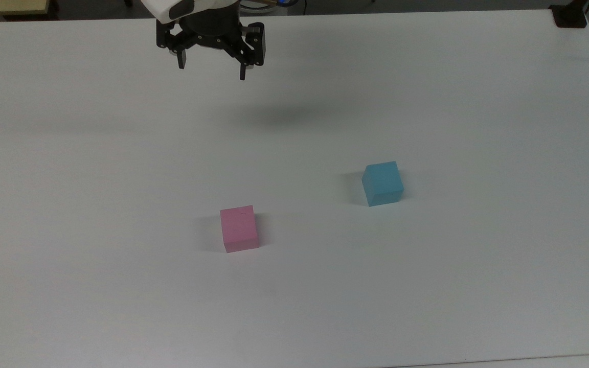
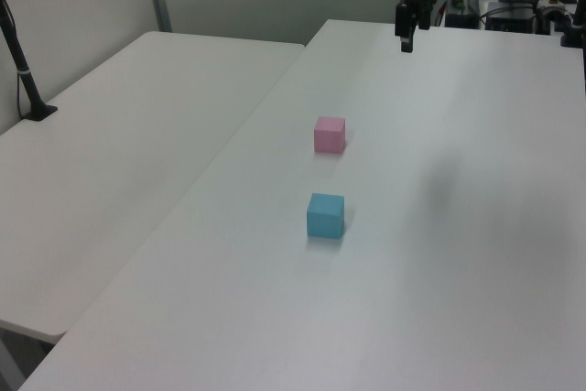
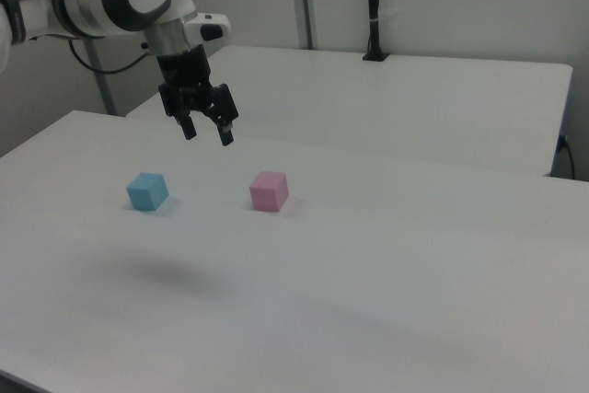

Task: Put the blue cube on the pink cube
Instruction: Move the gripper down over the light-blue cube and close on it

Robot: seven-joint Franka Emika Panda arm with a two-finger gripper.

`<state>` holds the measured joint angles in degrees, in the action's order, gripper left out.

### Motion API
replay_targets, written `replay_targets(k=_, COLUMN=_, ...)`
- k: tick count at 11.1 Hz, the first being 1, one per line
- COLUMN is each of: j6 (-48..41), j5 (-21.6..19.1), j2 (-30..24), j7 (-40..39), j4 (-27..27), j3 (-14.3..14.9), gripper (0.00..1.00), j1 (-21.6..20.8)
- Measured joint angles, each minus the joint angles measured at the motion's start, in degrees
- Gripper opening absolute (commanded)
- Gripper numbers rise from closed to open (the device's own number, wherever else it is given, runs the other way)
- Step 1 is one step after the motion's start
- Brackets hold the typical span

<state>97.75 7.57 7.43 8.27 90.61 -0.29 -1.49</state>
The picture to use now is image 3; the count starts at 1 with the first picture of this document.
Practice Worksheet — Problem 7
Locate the white rear table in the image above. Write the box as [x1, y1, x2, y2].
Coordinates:
[125, 45, 574, 178]

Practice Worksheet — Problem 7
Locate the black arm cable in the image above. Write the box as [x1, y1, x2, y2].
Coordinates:
[68, 38, 156, 75]

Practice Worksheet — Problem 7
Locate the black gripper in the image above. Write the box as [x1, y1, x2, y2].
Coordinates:
[156, 44, 240, 147]

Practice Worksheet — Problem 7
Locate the blue cube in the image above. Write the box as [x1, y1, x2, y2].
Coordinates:
[125, 171, 170, 214]

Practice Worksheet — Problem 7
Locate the black camera stand pole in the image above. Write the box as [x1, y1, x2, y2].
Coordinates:
[362, 0, 390, 63]

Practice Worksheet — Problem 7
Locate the black wall power cable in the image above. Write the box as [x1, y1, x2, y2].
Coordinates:
[558, 135, 576, 179]

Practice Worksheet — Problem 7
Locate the pink cube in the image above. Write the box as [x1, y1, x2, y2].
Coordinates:
[248, 170, 290, 214]

